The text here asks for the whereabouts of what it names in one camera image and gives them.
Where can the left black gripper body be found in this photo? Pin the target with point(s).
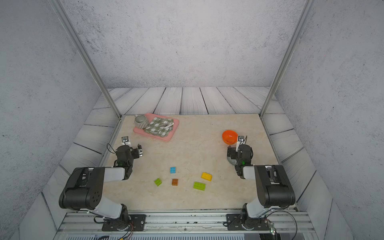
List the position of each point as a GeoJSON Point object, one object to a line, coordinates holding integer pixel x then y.
{"type": "Point", "coordinates": [130, 162]}

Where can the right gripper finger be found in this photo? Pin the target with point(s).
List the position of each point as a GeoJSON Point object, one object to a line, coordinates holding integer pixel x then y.
{"type": "Point", "coordinates": [241, 140]}
{"type": "Point", "coordinates": [229, 150]}

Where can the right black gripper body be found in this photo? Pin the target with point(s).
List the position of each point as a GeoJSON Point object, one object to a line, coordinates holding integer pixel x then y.
{"type": "Point", "coordinates": [239, 161]}

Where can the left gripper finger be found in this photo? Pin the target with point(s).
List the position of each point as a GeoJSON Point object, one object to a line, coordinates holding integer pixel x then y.
{"type": "Point", "coordinates": [140, 150]}
{"type": "Point", "coordinates": [126, 141]}

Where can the yellow lego brick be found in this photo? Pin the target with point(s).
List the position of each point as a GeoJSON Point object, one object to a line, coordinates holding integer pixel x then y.
{"type": "Point", "coordinates": [206, 176]}

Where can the small green lego brick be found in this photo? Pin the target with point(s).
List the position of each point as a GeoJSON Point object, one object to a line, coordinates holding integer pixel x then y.
{"type": "Point", "coordinates": [158, 182]}

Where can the blue lego brick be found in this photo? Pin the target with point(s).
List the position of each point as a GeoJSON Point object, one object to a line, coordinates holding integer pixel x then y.
{"type": "Point", "coordinates": [173, 170]}

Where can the long green lego brick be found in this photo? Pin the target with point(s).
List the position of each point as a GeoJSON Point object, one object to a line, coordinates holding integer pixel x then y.
{"type": "Point", "coordinates": [199, 186]}

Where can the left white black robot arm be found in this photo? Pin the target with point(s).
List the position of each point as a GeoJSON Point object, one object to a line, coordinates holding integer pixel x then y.
{"type": "Point", "coordinates": [84, 189]}

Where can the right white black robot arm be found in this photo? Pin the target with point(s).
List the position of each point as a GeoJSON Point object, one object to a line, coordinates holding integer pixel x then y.
{"type": "Point", "coordinates": [274, 190]}

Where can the green patterned ceramic bowl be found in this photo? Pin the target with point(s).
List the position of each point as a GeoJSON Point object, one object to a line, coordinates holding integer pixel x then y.
{"type": "Point", "coordinates": [232, 158]}

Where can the orange plastic bowl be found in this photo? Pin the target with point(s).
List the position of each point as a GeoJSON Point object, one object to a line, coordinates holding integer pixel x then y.
{"type": "Point", "coordinates": [230, 137]}

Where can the grey ribbed cup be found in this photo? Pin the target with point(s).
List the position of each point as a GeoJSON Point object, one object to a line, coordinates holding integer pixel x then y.
{"type": "Point", "coordinates": [141, 122]}

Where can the green checked cloth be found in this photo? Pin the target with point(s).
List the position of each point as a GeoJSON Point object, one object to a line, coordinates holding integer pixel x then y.
{"type": "Point", "coordinates": [156, 127]}

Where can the pink tray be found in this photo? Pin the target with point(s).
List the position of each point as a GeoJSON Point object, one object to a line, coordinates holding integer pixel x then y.
{"type": "Point", "coordinates": [150, 117]}

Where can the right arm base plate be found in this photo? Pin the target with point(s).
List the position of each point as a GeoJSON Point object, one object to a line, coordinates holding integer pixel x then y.
{"type": "Point", "coordinates": [236, 222]}

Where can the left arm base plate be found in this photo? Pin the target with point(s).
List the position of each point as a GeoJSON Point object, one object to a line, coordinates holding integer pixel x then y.
{"type": "Point", "coordinates": [135, 222]}

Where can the aluminium mounting rail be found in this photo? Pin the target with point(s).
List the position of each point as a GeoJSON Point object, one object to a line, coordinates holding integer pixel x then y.
{"type": "Point", "coordinates": [190, 225]}

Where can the left metal frame post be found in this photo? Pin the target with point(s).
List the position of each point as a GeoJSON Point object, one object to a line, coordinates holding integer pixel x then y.
{"type": "Point", "coordinates": [70, 30]}

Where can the metal frame post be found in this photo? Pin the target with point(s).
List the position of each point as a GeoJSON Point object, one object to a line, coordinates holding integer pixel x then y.
{"type": "Point", "coordinates": [309, 4]}
{"type": "Point", "coordinates": [70, 30]}

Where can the right metal frame post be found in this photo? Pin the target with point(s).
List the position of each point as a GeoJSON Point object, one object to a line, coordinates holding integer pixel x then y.
{"type": "Point", "coordinates": [309, 4]}

